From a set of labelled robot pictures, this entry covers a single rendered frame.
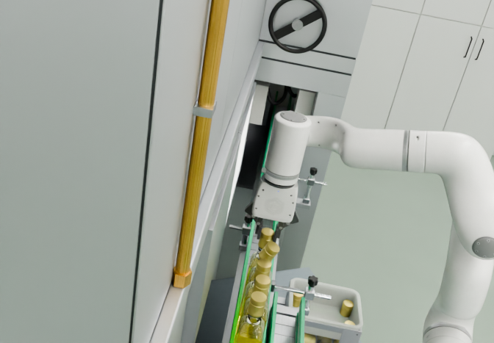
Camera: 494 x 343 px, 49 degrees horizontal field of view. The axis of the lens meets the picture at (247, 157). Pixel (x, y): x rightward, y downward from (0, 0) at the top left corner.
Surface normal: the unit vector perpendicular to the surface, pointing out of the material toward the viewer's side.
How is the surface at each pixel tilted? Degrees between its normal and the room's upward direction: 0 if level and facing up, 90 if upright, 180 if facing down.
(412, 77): 90
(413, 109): 90
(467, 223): 72
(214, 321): 0
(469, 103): 90
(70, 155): 90
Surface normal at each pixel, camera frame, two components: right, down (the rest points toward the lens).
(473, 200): -0.38, -0.27
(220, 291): 0.17, -0.87
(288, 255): -0.11, 0.45
